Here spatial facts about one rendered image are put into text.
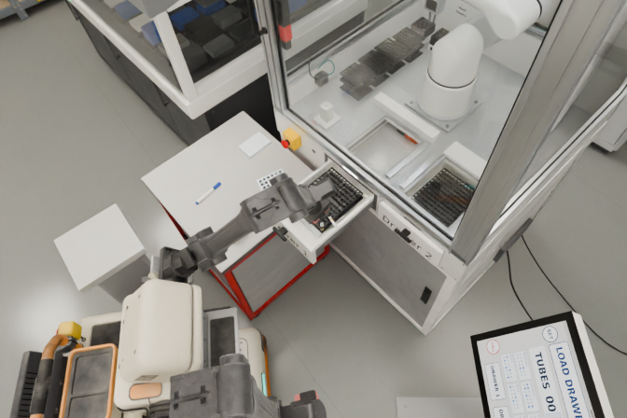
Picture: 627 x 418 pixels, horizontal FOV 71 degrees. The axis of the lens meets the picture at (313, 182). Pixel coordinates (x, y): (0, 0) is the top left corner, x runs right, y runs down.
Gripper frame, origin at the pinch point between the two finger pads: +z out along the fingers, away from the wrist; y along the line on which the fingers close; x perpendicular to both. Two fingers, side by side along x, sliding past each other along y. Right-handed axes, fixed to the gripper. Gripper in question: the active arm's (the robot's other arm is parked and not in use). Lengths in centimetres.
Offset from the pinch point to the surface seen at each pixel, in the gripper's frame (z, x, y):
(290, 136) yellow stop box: 11.3, -39.7, -15.5
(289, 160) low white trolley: 25.1, -40.1, -9.1
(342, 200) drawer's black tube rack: 14.3, -3.6, -10.8
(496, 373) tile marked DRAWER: -4, 73, -2
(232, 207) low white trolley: 15.0, -37.4, 22.9
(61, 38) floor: 90, -327, 42
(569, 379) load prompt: -16, 84, -13
